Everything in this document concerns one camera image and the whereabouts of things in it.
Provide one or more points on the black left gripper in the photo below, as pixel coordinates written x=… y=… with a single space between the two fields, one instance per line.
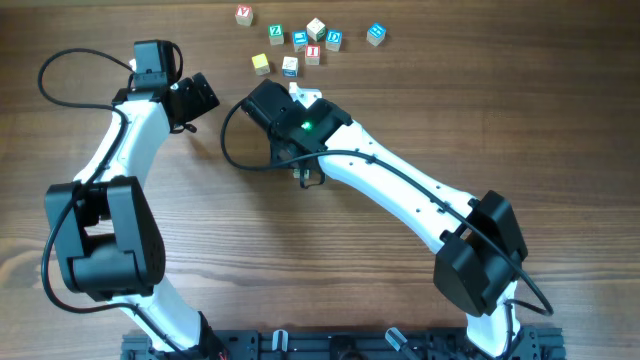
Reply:
x=202 y=101

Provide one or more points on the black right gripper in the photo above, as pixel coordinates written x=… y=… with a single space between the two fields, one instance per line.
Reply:
x=277 y=150

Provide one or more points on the red letter I block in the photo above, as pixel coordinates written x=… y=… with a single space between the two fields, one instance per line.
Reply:
x=312 y=55

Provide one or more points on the white block blue sides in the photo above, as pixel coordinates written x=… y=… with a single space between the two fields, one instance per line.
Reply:
x=305 y=173

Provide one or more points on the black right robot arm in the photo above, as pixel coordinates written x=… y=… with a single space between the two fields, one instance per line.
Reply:
x=477 y=243

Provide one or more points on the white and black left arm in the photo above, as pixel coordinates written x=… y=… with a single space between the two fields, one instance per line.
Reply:
x=103 y=232

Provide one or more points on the white and blue block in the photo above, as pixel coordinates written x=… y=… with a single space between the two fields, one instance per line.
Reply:
x=290 y=66

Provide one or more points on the yellow top block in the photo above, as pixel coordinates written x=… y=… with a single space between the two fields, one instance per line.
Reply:
x=261 y=64

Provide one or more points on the blue letter L block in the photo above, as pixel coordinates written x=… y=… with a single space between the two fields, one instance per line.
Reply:
x=299 y=40

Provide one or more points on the blue letter D block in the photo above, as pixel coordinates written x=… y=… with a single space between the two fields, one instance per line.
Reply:
x=333 y=40

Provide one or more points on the green letter Z block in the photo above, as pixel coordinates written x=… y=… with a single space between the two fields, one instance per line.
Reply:
x=276 y=34

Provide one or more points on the red letter Y block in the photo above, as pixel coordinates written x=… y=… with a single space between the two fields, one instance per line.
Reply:
x=244 y=15

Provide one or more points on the plain white and green block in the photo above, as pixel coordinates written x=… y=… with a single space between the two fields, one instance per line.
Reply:
x=316 y=29

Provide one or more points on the blue picture block far right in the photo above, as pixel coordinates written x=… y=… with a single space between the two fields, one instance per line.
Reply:
x=376 y=34

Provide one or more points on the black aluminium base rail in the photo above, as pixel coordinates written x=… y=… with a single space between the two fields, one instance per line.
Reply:
x=530 y=343

